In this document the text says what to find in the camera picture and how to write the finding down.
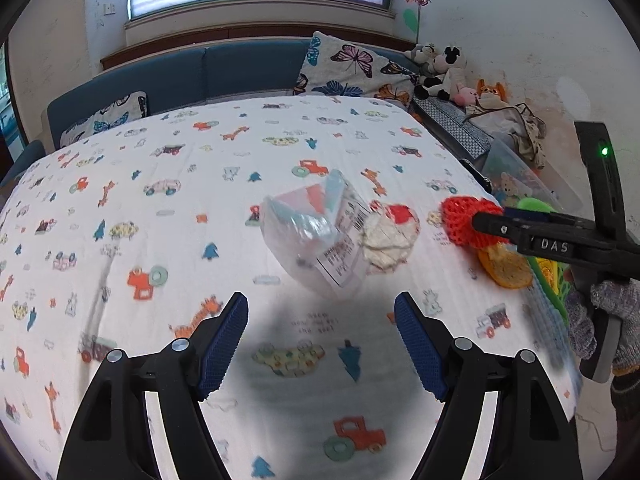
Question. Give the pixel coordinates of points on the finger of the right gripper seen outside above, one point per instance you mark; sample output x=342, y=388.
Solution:
x=527, y=228

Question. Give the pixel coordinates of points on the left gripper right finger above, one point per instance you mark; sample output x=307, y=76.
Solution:
x=531, y=437

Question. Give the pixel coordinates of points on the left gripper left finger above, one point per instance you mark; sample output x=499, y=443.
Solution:
x=131, y=396

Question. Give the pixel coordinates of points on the green plastic mesh basket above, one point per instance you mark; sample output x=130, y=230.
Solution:
x=549, y=271

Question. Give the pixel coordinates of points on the right gloved hand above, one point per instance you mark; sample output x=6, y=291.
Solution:
x=618, y=300

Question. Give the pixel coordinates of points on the clear plastic toy bin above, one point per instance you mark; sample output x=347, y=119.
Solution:
x=512, y=179

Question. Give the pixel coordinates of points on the black handheld game console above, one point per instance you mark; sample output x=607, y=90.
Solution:
x=483, y=181

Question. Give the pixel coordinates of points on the beige printed cloth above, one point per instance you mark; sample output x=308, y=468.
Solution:
x=516, y=126

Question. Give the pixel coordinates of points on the orange fox plush toy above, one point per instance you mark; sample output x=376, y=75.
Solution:
x=491, y=95

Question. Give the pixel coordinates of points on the crumpled white paper wrapper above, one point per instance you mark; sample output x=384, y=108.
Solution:
x=388, y=236

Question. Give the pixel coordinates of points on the pink plush toy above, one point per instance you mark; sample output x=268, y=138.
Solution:
x=465, y=96

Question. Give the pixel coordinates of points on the cow plush toy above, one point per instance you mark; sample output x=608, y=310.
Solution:
x=441, y=77

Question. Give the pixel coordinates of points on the printed white table cloth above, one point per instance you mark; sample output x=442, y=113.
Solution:
x=133, y=237

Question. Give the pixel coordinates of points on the grey plush toy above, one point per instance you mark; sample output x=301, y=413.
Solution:
x=421, y=54

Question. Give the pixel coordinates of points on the clear plastic bag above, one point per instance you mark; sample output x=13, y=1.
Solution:
x=315, y=234

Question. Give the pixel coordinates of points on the butterfly print pillow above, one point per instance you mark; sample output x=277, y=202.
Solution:
x=334, y=67

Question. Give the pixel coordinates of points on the small butterfly cushion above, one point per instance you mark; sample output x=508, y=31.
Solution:
x=131, y=107

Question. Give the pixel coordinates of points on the blue sofa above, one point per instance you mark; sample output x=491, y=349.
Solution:
x=185, y=77

